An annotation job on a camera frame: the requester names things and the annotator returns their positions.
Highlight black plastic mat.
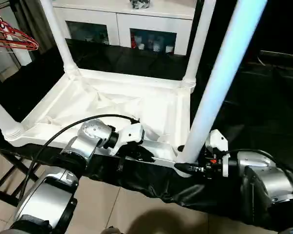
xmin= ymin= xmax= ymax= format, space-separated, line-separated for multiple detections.
xmin=0 ymin=39 xmax=293 ymax=231

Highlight red wire hangers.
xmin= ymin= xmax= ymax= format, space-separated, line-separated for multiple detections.
xmin=0 ymin=9 xmax=39 ymax=52

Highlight black flat monitor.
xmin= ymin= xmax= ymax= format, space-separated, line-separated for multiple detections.
xmin=258 ymin=50 xmax=293 ymax=61

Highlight white plastic table leg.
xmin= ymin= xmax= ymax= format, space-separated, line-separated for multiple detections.
xmin=182 ymin=0 xmax=217 ymax=87
xmin=40 ymin=0 xmax=79 ymax=75
xmin=177 ymin=0 xmax=268 ymax=164
xmin=0 ymin=94 xmax=23 ymax=143

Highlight small white box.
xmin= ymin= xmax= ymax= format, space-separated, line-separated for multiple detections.
xmin=17 ymin=50 xmax=32 ymax=66

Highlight white cabinet with glass doors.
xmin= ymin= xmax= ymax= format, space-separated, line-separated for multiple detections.
xmin=52 ymin=0 xmax=196 ymax=57

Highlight large black box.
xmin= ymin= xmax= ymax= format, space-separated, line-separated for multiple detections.
xmin=192 ymin=0 xmax=262 ymax=71

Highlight grey curtain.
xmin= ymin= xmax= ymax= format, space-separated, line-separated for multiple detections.
xmin=14 ymin=0 xmax=54 ymax=53

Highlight black tangled bundle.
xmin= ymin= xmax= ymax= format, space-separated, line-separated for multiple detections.
xmin=129 ymin=0 xmax=152 ymax=10

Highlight white plastic table top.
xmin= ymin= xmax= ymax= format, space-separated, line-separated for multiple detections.
xmin=3 ymin=68 xmax=198 ymax=177

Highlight black folding table frame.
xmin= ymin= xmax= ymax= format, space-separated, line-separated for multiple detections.
xmin=0 ymin=146 xmax=43 ymax=208

